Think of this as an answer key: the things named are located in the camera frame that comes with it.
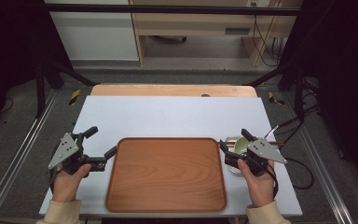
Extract black desk cable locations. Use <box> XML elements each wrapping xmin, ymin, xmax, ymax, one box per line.
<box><xmin>251</xmin><ymin>13</ymin><xmax>286</xmax><ymax>67</ymax></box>

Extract aluminium floor rail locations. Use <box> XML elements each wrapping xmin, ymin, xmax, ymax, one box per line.
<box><xmin>0</xmin><ymin>89</ymin><xmax>60</xmax><ymax>224</ymax></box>
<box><xmin>282</xmin><ymin>92</ymin><xmax>354</xmax><ymax>224</ymax></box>

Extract grey drawer handle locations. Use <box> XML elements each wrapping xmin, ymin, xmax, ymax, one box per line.
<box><xmin>224</xmin><ymin>27</ymin><xmax>252</xmax><ymax>35</ymax></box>

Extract black floor cables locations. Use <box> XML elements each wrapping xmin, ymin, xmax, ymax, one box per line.
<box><xmin>272</xmin><ymin>76</ymin><xmax>322</xmax><ymax>138</ymax></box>

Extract black curtain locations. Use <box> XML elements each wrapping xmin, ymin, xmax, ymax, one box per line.
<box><xmin>0</xmin><ymin>0</ymin><xmax>74</xmax><ymax>138</ymax></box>
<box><xmin>278</xmin><ymin>0</ymin><xmax>358</xmax><ymax>195</ymax></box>

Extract light wooden desk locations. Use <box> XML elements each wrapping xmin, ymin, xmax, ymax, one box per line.
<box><xmin>128</xmin><ymin>0</ymin><xmax>304</xmax><ymax>68</ymax></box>

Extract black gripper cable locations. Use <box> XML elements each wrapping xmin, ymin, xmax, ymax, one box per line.
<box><xmin>265</xmin><ymin>161</ymin><xmax>280</xmax><ymax>200</ymax></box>

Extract brown wooden tray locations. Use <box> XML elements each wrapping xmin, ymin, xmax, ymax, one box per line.
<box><xmin>104</xmin><ymin>136</ymin><xmax>228</xmax><ymax>215</ymax></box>

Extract black frame bar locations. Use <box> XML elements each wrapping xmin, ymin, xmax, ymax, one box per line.
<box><xmin>41</xmin><ymin>3</ymin><xmax>303</xmax><ymax>17</ymax></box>

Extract white power outlet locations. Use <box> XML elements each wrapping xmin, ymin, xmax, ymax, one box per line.
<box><xmin>245</xmin><ymin>0</ymin><xmax>271</xmax><ymax>8</ymax></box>

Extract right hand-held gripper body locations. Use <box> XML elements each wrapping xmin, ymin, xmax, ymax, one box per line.
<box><xmin>224</xmin><ymin>137</ymin><xmax>288</xmax><ymax>177</ymax></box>

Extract light wooden table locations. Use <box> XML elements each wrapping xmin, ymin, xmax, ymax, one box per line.
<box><xmin>89</xmin><ymin>83</ymin><xmax>258</xmax><ymax>98</ymax></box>

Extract thin black floor cable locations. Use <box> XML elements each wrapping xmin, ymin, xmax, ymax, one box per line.
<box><xmin>0</xmin><ymin>97</ymin><xmax>15</xmax><ymax>115</ymax></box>

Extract white cabinet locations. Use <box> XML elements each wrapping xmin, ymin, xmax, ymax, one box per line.
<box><xmin>44</xmin><ymin>0</ymin><xmax>140</xmax><ymax>62</ymax></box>

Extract black metal stand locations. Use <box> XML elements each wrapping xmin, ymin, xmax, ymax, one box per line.
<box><xmin>34</xmin><ymin>52</ymin><xmax>100</xmax><ymax>119</ymax></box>
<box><xmin>246</xmin><ymin>60</ymin><xmax>306</xmax><ymax>120</ymax></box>

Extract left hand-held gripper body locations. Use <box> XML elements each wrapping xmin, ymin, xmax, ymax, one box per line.
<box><xmin>47</xmin><ymin>132</ymin><xmax>108</xmax><ymax>175</ymax></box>

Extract person's left hand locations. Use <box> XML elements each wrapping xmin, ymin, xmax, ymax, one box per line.
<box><xmin>51</xmin><ymin>163</ymin><xmax>92</xmax><ymax>203</ymax></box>

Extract yellow black tape strip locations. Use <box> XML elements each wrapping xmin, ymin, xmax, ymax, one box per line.
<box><xmin>267</xmin><ymin>91</ymin><xmax>286</xmax><ymax>105</ymax></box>
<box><xmin>68</xmin><ymin>89</ymin><xmax>82</xmax><ymax>106</ymax></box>

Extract green bowl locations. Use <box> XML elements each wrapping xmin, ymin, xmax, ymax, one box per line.
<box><xmin>232</xmin><ymin>136</ymin><xmax>254</xmax><ymax>156</ymax></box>

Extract black looped cable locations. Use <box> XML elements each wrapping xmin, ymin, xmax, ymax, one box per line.
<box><xmin>283</xmin><ymin>157</ymin><xmax>315</xmax><ymax>190</ymax></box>

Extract metal spoon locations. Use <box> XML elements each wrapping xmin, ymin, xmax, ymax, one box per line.
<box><xmin>263</xmin><ymin>124</ymin><xmax>281</xmax><ymax>140</ymax></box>

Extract person's right hand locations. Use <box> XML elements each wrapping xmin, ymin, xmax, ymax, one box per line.
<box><xmin>237</xmin><ymin>158</ymin><xmax>276</xmax><ymax>208</ymax></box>

